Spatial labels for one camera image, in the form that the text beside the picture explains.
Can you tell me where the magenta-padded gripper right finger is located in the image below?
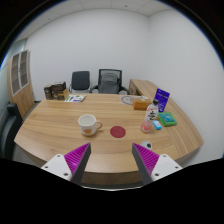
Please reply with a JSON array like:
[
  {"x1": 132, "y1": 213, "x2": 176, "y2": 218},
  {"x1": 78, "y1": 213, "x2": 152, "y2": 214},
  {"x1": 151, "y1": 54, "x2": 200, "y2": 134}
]
[{"x1": 131, "y1": 142, "x2": 184, "y2": 186}]

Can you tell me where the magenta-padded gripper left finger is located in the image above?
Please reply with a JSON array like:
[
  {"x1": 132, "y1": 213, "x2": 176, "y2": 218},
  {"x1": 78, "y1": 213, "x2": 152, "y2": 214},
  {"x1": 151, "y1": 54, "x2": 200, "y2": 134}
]
[{"x1": 40, "y1": 142, "x2": 92, "y2": 185}]

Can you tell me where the clear drink bottle black cap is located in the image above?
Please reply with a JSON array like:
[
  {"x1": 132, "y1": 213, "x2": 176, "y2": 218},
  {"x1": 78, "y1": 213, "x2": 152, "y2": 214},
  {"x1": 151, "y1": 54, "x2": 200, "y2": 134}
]
[{"x1": 140, "y1": 98, "x2": 160, "y2": 134}]

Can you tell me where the small white round object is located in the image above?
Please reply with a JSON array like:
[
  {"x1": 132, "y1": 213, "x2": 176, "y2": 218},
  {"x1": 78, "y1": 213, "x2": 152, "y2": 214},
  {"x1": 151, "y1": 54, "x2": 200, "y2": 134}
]
[{"x1": 139, "y1": 140, "x2": 153, "y2": 150}]

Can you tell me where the white mug with bear print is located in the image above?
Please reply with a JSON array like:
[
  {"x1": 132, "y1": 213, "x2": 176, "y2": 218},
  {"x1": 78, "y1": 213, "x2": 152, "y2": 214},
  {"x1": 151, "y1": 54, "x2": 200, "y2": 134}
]
[{"x1": 77, "y1": 113, "x2": 103, "y2": 137}]

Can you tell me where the flat round red coaster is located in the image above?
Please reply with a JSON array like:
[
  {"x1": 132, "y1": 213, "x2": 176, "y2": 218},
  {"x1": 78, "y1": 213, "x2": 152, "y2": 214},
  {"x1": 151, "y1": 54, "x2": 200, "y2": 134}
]
[{"x1": 109, "y1": 125, "x2": 127, "y2": 139}]

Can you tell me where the green cloth pad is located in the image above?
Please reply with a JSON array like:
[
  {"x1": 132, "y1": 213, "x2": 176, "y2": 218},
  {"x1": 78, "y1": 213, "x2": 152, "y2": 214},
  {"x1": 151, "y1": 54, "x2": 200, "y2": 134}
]
[{"x1": 157, "y1": 112, "x2": 178, "y2": 127}]

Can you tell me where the blue flat packet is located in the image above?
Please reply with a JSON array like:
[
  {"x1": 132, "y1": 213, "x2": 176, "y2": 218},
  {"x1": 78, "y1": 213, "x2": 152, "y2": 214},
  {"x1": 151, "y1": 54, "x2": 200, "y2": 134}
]
[{"x1": 159, "y1": 113, "x2": 174, "y2": 124}]

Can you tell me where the orange cardboard box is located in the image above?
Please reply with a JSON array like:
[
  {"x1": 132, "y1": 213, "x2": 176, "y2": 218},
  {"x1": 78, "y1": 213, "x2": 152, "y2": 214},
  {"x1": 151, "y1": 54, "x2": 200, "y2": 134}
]
[{"x1": 132, "y1": 98, "x2": 153, "y2": 111}]

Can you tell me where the white green brochure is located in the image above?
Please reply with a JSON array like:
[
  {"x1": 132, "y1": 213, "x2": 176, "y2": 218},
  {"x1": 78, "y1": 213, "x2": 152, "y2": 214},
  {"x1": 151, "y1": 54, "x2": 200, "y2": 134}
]
[{"x1": 64, "y1": 94, "x2": 87, "y2": 103}]

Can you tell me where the purple standing pouch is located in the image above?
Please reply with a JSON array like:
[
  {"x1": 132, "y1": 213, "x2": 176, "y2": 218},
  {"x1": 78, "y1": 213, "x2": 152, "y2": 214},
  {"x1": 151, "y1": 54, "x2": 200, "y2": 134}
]
[{"x1": 153, "y1": 88, "x2": 171, "y2": 113}]

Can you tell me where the dark brown carton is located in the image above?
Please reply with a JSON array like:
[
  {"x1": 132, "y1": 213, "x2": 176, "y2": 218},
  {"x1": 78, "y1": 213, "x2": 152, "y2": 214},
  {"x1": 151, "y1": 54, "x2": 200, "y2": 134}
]
[{"x1": 43, "y1": 81, "x2": 67, "y2": 101}]

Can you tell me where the wooden side desk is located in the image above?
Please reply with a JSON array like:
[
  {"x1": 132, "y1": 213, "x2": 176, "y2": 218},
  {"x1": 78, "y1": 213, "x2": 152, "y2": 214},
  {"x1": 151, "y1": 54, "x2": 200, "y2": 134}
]
[{"x1": 128, "y1": 78, "x2": 159, "y2": 98}]

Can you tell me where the black sofa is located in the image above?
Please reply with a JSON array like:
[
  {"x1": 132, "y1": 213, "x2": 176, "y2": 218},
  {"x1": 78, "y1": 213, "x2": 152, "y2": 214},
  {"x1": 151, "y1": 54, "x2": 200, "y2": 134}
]
[{"x1": 0, "y1": 102, "x2": 24, "y2": 160}]

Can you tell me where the black padded office chair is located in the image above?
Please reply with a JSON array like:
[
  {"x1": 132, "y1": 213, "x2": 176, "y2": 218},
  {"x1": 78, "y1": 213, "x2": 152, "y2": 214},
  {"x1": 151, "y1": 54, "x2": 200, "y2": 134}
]
[{"x1": 68, "y1": 70, "x2": 92, "y2": 94}]

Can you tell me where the wooden cabinet with glass doors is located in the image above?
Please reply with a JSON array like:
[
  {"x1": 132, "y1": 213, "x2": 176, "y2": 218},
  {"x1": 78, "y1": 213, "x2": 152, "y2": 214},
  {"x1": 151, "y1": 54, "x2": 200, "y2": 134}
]
[{"x1": 6, "y1": 49, "x2": 35, "y2": 118}]

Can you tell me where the black mesh office chair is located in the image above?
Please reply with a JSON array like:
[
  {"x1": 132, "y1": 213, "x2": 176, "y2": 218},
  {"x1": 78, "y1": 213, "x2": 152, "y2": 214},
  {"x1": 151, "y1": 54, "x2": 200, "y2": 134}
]
[{"x1": 89, "y1": 68, "x2": 130, "y2": 96}]

